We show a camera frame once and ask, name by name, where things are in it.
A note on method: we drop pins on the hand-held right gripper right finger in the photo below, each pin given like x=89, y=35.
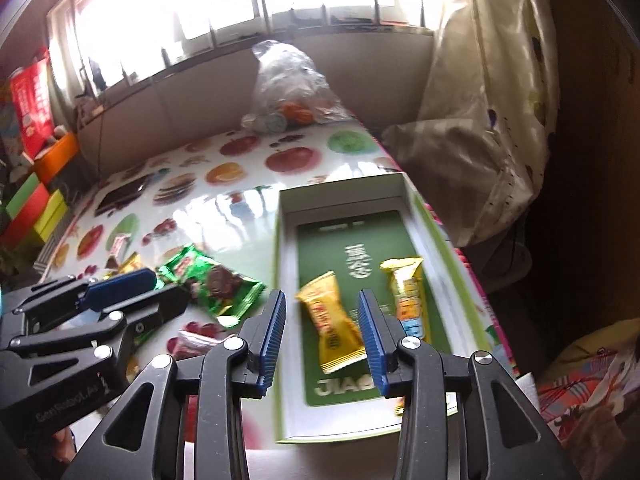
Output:
x=372, y=345

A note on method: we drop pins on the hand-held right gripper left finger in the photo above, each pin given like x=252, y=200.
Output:
x=270, y=345

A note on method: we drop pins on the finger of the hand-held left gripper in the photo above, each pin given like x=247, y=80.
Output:
x=160, y=305
x=120, y=287

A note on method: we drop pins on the brown gold snack packet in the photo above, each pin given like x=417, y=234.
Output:
x=131, y=262

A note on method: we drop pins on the white red candy packet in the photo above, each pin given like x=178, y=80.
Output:
x=118, y=247

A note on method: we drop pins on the yellow snack packet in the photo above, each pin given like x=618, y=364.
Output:
x=327, y=320

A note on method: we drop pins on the red snack packet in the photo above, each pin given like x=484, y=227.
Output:
x=195, y=344

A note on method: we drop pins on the green chocolate cookie packet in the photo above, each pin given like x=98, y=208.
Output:
x=220, y=282

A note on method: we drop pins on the long yellow snack bar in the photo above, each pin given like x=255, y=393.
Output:
x=407, y=290

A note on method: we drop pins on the green cardboard box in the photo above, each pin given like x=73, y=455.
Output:
x=345, y=240

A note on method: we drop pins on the black phone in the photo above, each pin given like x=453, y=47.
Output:
x=122, y=195

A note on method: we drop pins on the yellow-green box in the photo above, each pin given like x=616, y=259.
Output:
x=50, y=215

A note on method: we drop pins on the bright green box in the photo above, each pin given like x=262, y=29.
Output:
x=25, y=200

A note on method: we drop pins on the colourful printed cloth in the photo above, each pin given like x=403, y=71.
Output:
x=590, y=385

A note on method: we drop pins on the clear plastic bag with oranges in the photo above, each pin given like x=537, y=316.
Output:
x=285, y=80

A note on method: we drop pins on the cream patterned curtain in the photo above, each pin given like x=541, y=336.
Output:
x=480, y=110

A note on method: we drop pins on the wooden cabinet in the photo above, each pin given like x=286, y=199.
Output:
x=590, y=135

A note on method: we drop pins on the window with metal frame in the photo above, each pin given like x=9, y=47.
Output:
x=200, y=10

